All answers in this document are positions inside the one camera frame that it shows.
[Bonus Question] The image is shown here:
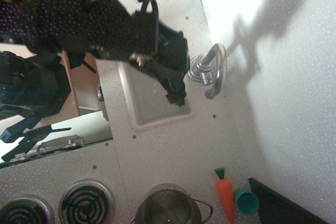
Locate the teal plastic cup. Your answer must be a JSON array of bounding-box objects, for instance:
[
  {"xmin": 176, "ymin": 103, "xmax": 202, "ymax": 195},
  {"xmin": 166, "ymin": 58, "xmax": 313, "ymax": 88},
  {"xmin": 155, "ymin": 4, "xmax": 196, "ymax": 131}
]
[{"xmin": 234, "ymin": 188, "xmax": 259, "ymax": 216}]

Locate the blue-handled clamp lower left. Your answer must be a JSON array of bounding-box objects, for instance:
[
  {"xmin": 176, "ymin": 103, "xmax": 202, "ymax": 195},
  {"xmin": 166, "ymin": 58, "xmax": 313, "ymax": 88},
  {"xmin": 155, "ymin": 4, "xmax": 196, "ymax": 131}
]
[{"xmin": 1, "ymin": 114, "xmax": 71, "ymax": 162}]

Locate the left black stove burner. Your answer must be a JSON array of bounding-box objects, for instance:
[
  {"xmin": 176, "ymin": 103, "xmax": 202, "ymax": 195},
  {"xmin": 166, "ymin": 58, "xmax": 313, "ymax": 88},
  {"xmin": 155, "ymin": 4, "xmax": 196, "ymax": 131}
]
[{"xmin": 1, "ymin": 195, "xmax": 55, "ymax": 224}]

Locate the grey rectangular sink basin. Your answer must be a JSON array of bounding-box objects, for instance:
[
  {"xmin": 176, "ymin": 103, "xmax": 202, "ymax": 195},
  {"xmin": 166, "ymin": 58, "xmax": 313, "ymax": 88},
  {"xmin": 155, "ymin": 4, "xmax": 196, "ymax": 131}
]
[{"xmin": 117, "ymin": 63, "xmax": 193, "ymax": 131}]

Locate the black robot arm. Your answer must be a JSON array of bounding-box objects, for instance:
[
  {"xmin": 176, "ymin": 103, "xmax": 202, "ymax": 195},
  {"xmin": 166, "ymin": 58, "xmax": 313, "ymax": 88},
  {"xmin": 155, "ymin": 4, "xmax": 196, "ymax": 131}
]
[{"xmin": 1, "ymin": 0, "xmax": 190, "ymax": 106}]

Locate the orange toy carrot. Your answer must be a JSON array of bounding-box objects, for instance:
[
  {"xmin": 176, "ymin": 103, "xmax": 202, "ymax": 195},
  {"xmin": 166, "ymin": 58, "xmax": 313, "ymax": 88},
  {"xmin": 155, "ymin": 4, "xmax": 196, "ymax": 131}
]
[{"xmin": 215, "ymin": 167, "xmax": 235, "ymax": 223}]

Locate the silver stove knob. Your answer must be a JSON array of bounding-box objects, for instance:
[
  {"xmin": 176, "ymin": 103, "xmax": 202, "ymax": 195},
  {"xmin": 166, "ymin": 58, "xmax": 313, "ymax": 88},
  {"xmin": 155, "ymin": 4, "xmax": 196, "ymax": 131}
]
[{"xmin": 97, "ymin": 86, "xmax": 104, "ymax": 102}]

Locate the silver oven door handle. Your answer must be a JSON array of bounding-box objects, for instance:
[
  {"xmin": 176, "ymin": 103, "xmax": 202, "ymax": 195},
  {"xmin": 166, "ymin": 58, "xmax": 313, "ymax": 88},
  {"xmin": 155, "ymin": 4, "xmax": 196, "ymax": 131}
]
[{"xmin": 36, "ymin": 135, "xmax": 85, "ymax": 156}]

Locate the black box corner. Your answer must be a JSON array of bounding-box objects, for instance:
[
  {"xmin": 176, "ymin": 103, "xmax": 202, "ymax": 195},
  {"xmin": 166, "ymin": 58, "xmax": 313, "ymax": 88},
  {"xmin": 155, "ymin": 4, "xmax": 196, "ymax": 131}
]
[{"xmin": 248, "ymin": 178, "xmax": 326, "ymax": 224}]

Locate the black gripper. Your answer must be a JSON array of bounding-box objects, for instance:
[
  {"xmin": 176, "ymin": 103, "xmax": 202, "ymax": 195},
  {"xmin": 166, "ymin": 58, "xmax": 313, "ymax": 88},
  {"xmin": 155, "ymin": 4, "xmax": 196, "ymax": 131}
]
[{"xmin": 129, "ymin": 0, "xmax": 190, "ymax": 107}]

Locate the black stove burner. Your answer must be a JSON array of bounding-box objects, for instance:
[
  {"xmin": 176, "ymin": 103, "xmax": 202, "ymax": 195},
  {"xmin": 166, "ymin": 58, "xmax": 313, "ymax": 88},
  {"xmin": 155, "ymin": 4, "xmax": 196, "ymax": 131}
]
[
  {"xmin": 58, "ymin": 179, "xmax": 116, "ymax": 223},
  {"xmin": 1, "ymin": 195, "xmax": 55, "ymax": 224}
]

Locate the silver curved faucet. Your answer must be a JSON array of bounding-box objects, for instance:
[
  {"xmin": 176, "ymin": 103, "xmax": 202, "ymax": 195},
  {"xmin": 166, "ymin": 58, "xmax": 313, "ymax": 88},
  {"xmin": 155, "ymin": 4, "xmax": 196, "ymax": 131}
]
[{"xmin": 188, "ymin": 43, "xmax": 227, "ymax": 100}]

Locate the black clamp with blue handle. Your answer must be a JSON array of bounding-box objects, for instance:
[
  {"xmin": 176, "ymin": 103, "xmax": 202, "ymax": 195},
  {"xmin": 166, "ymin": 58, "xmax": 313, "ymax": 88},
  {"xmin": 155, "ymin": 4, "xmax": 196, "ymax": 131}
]
[{"xmin": 67, "ymin": 52, "xmax": 97, "ymax": 74}]

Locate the right black stove burner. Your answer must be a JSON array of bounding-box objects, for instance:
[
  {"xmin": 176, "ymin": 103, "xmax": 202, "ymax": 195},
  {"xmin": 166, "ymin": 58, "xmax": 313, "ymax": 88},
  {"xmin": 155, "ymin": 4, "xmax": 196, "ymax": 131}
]
[{"xmin": 58, "ymin": 179, "xmax": 116, "ymax": 223}]

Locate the silver metal pot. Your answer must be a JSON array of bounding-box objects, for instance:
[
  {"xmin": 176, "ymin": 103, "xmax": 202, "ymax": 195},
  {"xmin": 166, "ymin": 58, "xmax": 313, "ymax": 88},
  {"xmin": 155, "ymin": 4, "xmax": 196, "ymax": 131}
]
[{"xmin": 130, "ymin": 183, "xmax": 213, "ymax": 223}]

